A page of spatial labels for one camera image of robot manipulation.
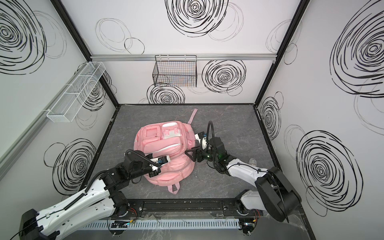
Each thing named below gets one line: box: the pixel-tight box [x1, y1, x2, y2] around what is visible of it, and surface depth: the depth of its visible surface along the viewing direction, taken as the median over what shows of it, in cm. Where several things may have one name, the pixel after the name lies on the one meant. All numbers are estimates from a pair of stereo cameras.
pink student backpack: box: [134, 109, 198, 195], surface depth 81 cm
